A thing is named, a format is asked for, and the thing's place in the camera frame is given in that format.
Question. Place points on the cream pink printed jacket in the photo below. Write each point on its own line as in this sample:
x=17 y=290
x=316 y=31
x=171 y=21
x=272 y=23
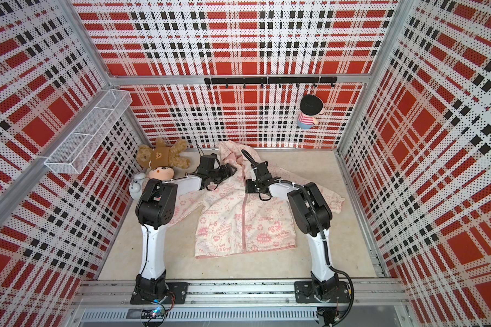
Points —
x=233 y=222

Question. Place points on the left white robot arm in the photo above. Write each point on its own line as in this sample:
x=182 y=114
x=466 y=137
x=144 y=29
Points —
x=156 y=193

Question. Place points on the white wire mesh basket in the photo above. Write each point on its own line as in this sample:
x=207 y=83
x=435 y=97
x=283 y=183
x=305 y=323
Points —
x=76 y=150

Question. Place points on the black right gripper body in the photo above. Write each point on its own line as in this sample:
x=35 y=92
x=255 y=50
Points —
x=253 y=186

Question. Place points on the blue striped hanging doll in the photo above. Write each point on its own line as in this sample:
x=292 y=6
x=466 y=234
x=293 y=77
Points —
x=311 y=107

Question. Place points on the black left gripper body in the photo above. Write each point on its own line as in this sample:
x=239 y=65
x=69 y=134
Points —
x=218 y=174

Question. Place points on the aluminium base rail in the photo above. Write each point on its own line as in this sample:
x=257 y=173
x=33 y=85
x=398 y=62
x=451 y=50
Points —
x=243 y=302

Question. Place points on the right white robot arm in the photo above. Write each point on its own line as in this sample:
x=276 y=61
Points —
x=312 y=216

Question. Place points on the pale blue alarm clock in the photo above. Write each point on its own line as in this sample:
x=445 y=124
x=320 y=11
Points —
x=136 y=186

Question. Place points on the black hook rail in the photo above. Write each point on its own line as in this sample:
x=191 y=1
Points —
x=271 y=80

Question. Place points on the green circuit board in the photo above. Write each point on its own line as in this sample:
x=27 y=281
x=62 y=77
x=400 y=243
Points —
x=153 y=315

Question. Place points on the brown teddy bear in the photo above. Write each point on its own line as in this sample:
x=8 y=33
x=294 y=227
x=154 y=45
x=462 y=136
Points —
x=162 y=155

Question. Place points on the pink plush doll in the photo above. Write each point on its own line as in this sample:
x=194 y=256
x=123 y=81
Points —
x=161 y=173

